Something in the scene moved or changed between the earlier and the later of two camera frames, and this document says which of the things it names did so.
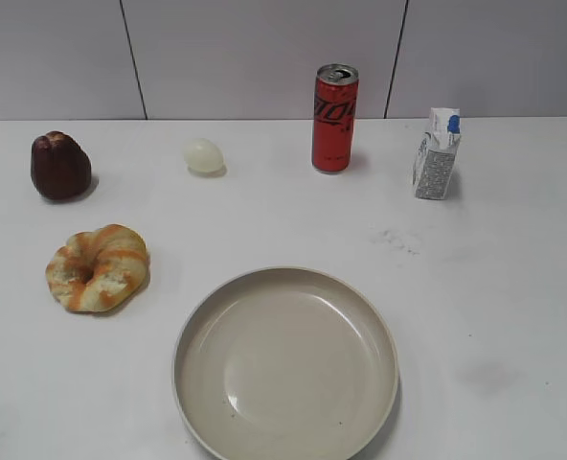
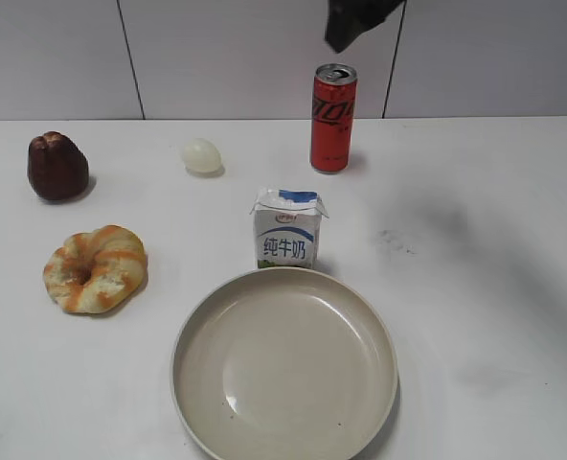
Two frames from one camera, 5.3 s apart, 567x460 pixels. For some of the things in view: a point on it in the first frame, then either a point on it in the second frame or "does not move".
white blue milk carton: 435,153 → 286,227
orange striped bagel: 98,271 does not move
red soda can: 334,108 does not move
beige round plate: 286,363 does not move
